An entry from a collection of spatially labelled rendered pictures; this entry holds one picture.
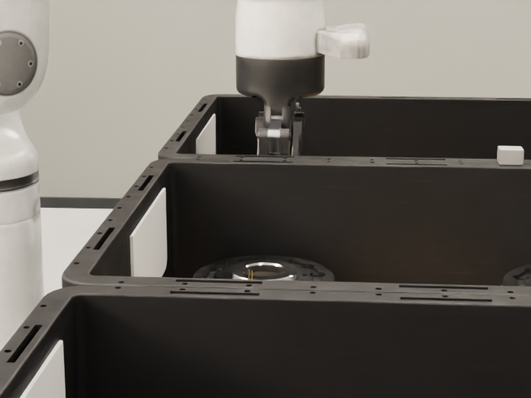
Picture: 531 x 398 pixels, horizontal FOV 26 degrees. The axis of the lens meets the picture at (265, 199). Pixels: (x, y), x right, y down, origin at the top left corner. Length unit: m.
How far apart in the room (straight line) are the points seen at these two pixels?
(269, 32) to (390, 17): 2.99
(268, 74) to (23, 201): 0.25
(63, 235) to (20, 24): 0.56
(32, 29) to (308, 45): 0.24
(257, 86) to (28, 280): 0.28
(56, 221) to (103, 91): 2.47
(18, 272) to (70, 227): 0.50
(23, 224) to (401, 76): 2.98
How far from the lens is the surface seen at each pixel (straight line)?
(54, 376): 0.55
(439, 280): 0.88
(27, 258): 1.06
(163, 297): 0.58
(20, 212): 1.04
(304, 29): 0.94
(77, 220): 1.58
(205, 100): 1.13
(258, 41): 0.94
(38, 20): 1.01
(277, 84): 0.94
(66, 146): 4.10
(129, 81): 4.01
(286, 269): 0.82
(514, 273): 0.84
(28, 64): 1.00
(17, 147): 1.05
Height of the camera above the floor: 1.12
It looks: 15 degrees down
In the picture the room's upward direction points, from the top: straight up
